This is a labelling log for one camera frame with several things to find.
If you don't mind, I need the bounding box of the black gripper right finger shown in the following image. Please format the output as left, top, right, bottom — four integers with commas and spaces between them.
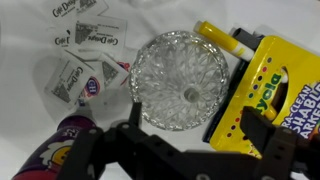
240, 106, 320, 180

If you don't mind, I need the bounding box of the black marker pen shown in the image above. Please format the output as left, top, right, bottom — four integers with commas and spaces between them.
230, 28, 264, 51

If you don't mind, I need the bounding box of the yellow Crayola marker box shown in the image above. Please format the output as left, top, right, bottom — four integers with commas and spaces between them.
208, 35, 320, 157

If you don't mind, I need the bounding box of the clear cut-glass lid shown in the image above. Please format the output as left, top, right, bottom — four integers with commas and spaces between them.
129, 31, 229, 131

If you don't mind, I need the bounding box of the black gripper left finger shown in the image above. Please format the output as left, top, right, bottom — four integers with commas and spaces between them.
56, 103, 147, 180

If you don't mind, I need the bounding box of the pile of sugar packets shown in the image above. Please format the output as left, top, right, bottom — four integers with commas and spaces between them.
46, 15, 129, 108

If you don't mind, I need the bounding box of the yellow marker pen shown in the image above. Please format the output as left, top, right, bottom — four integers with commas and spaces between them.
194, 21, 254, 62

